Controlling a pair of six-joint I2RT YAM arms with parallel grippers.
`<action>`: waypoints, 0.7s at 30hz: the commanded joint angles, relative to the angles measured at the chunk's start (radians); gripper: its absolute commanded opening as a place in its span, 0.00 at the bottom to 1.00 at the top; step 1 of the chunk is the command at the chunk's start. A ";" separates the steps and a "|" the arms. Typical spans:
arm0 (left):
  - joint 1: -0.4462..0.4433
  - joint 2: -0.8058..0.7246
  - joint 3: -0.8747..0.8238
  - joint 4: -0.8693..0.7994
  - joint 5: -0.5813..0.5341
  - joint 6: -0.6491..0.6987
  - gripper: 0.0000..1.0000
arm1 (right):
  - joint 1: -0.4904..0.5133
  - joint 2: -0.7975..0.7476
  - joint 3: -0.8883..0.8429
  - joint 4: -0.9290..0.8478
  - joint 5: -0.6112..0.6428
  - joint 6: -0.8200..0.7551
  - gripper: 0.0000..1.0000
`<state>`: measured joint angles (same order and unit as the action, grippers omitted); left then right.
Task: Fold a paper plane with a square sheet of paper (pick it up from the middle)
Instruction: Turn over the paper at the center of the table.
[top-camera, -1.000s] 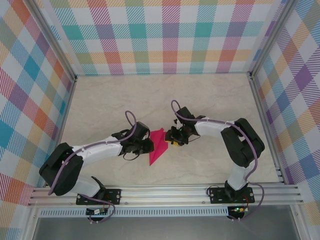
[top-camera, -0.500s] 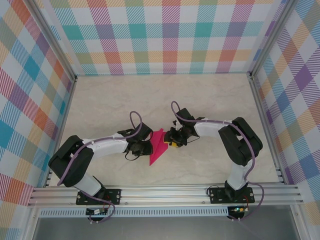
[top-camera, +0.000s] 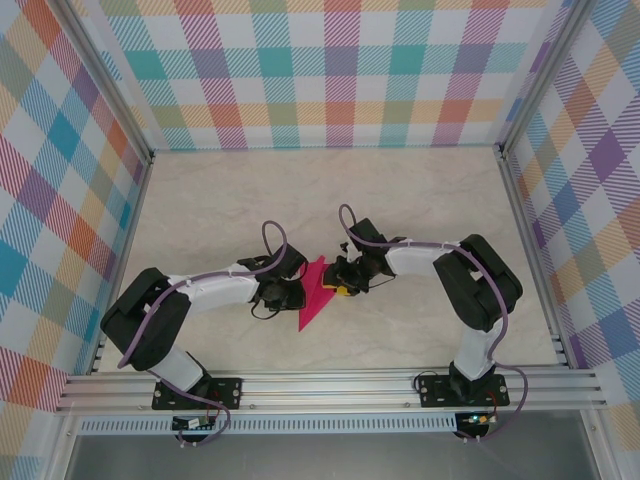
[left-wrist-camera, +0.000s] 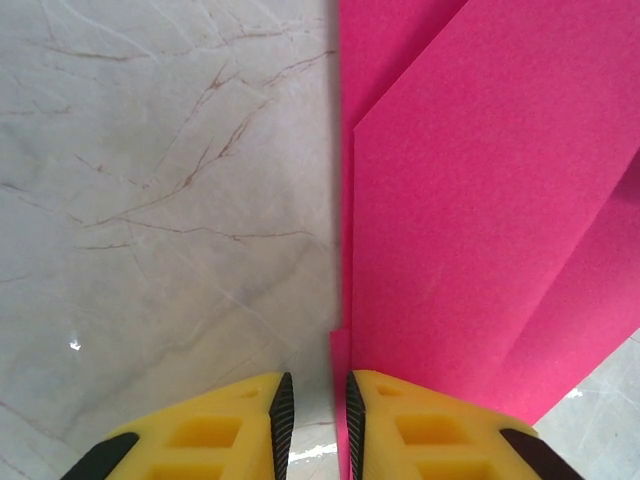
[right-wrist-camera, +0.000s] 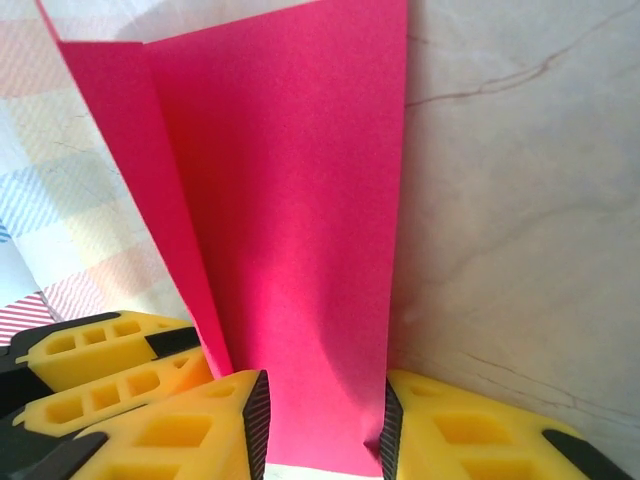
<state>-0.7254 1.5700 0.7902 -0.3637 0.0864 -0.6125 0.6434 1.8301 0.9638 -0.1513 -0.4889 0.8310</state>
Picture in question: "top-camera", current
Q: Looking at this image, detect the left circuit board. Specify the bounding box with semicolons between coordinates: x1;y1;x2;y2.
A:
171;416;220;431

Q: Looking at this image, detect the thin black gripper wire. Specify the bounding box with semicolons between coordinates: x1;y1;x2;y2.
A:
249;299;282;322
362;274;397;294

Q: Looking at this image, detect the thin black left gripper wire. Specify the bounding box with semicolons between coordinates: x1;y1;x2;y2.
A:
249;299;282;322

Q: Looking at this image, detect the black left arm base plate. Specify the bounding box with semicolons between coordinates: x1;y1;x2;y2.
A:
152;377;244;411

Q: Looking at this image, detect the aluminium mounting rail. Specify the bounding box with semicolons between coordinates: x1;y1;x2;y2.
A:
54;368;609;414

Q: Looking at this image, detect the aluminium frame post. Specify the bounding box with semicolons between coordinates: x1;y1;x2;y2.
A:
57;0;155;166
499;0;594;161

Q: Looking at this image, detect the pink square paper sheet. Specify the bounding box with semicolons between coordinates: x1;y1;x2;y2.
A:
297;255;337;333

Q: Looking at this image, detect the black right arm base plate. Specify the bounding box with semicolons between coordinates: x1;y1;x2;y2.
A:
417;374;510;409

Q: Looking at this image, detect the thin black right gripper wire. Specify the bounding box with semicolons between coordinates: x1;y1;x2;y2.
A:
362;274;397;294

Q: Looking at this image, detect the grey metal sheet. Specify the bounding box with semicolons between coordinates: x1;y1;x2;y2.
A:
64;432;601;480

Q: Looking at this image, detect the aluminium side rail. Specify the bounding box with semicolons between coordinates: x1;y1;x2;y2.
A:
492;143;571;370
87;152;155;376

